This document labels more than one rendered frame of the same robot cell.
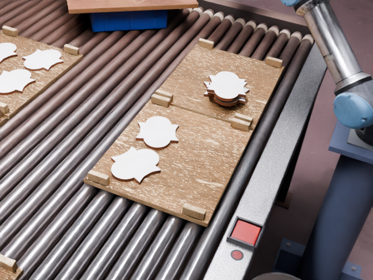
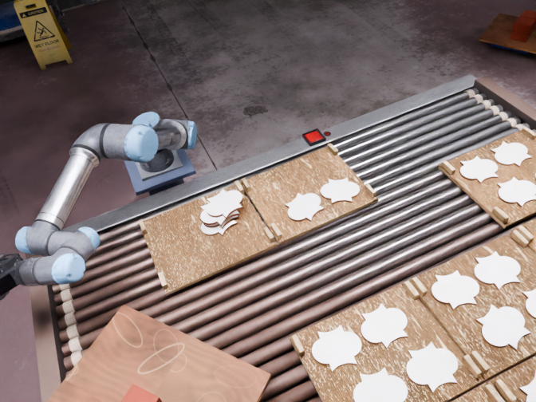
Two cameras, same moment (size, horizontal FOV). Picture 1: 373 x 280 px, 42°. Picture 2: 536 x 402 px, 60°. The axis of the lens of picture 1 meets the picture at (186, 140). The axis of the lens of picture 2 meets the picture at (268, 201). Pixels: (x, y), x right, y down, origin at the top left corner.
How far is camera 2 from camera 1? 2.15 m
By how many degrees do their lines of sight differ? 81
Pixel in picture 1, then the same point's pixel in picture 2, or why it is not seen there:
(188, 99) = (250, 227)
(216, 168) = (293, 169)
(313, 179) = not seen: hidden behind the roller
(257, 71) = (165, 229)
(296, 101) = (175, 195)
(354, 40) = not seen: outside the picture
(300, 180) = not seen: hidden behind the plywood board
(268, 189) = (275, 151)
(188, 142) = (290, 192)
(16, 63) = (365, 360)
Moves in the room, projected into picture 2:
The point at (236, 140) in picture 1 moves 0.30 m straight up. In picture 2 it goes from (259, 179) to (250, 119)
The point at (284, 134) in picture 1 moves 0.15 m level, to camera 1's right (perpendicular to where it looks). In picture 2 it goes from (220, 176) to (198, 160)
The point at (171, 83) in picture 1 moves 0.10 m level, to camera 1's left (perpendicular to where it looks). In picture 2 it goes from (246, 250) to (266, 266)
